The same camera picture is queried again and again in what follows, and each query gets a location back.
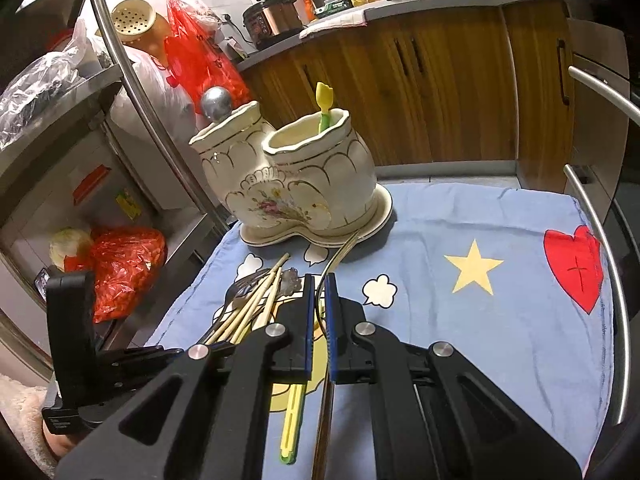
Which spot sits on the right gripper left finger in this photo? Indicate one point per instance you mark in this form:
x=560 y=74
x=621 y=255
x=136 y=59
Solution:
x=292 y=362

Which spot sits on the white ceramic double utensil holder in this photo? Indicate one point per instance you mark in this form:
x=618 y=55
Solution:
x=294 y=181

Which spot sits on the yellow plastic colander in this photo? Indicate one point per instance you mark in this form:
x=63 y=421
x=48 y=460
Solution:
x=139 y=26

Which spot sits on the left hand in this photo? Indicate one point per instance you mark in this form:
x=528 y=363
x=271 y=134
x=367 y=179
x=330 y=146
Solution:
x=60 y=445

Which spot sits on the red plastic bag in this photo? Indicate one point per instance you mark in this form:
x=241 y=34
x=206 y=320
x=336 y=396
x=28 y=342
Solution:
x=195 y=64
x=125 y=263

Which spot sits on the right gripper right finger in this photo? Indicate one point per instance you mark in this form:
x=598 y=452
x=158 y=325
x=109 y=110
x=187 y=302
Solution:
x=349 y=364

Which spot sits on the white dish towel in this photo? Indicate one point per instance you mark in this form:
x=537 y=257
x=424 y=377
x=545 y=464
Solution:
x=351 y=18

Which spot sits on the flower-handled small spoon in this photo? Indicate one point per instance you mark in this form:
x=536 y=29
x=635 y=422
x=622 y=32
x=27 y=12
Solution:
x=290 y=283

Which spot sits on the wooden kitchen cabinet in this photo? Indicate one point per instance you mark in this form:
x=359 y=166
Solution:
x=460 y=83

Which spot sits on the yellow tulip plastic spoon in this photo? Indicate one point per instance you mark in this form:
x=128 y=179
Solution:
x=324 y=99

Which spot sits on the wooden chopstick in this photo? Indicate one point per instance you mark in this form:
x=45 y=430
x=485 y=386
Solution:
x=232 y=329
x=264 y=316
x=282 y=260

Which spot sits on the stainless oven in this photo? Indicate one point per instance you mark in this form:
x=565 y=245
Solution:
x=605 y=165

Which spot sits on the metal shelf rack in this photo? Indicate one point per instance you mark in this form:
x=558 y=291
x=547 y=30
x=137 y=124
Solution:
x=67 y=175

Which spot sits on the red plastic bag lower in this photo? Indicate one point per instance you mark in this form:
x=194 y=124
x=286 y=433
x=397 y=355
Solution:
x=125 y=263

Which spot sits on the blue cartoon cloth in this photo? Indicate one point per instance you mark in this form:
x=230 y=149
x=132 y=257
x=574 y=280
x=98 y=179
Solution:
x=552 y=354

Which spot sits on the silver metal fork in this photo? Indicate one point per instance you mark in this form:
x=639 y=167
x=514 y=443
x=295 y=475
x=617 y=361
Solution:
x=240 y=288

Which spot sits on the red plastic bag upper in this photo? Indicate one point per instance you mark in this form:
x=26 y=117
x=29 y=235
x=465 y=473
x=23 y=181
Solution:
x=195 y=64

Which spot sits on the electric pressure cooker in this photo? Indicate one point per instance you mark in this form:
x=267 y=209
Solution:
x=271 y=21

